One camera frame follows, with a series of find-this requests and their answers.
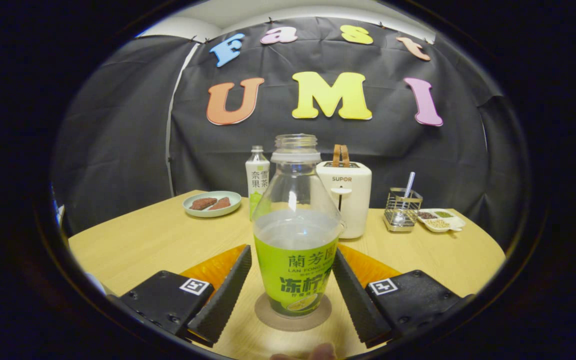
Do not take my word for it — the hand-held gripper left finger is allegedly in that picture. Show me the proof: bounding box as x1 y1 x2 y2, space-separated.
118 244 253 347

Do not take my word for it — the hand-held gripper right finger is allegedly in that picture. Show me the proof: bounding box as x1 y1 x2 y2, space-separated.
332 244 474 349

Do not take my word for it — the round brown coaster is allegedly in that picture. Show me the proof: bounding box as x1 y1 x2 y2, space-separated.
254 292 333 332

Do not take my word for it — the clear juice bottle green label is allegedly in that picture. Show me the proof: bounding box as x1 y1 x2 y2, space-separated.
252 133 346 319

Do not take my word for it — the tall white green drink bottle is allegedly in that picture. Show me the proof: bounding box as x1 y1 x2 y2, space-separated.
245 145 271 221

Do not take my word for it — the wooden table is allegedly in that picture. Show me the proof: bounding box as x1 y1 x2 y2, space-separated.
68 189 507 360

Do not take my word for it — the pale green plate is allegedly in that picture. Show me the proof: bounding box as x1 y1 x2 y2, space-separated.
182 190 243 218

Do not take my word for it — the cream toaster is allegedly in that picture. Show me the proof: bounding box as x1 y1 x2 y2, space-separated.
315 161 373 240

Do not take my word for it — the white divided dish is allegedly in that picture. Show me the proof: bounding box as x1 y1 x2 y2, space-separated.
416 208 467 234

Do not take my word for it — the black backdrop cloth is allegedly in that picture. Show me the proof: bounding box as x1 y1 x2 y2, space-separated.
50 17 531 251

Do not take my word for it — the metal wire utensil holder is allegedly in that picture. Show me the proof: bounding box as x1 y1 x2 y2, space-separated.
383 187 424 233

